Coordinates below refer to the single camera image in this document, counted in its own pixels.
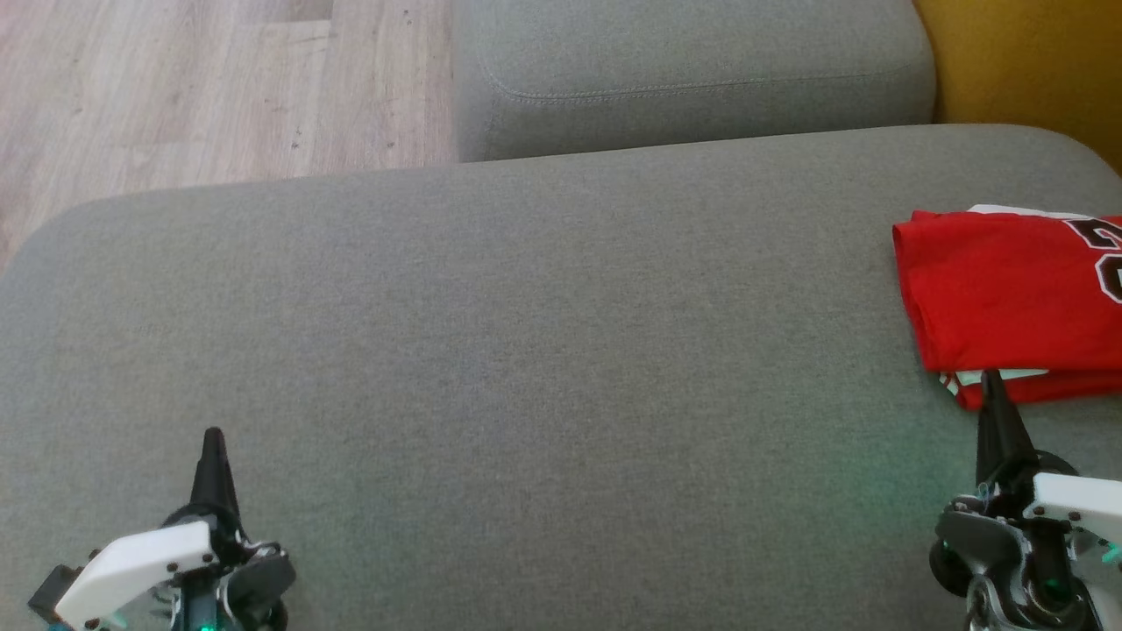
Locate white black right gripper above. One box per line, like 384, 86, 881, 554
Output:
929, 370, 1122, 631

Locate large yellow sofa back cushion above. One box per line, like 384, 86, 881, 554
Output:
912, 0, 1122, 174

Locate grey sofa seat cushion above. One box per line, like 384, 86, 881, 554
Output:
450, 0, 937, 163

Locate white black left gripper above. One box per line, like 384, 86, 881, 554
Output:
54, 427, 296, 631

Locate grey sofa chaise cushion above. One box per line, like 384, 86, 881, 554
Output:
0, 123, 1122, 631

